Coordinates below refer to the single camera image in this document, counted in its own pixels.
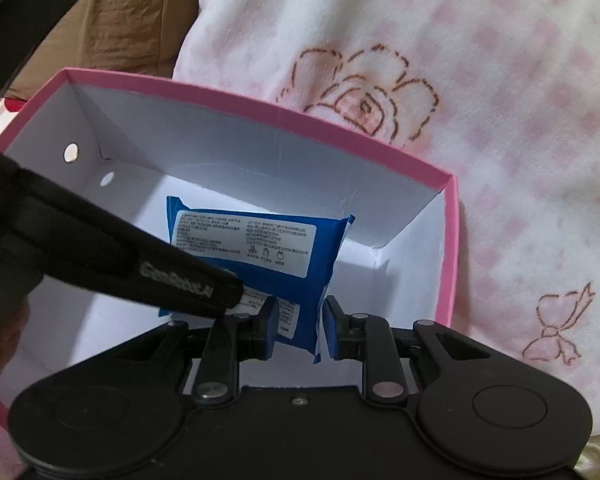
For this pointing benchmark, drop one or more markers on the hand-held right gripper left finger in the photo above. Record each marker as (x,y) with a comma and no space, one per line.
(268,331)

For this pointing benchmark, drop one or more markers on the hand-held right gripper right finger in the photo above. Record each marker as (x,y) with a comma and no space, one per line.
(336,336)

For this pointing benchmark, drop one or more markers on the blue wet wipes packet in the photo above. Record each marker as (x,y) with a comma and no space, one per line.
(330,240)
(305,327)

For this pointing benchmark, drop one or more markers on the dark blurred object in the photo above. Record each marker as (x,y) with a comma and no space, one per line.
(20,0)

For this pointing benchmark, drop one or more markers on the pink cardboard box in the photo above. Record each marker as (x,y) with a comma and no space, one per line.
(280,170)

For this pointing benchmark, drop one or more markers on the brown cloud pillow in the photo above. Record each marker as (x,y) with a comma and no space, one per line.
(130,10)

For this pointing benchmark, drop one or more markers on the pink checked flower pillow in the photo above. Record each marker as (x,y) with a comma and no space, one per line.
(480,110)

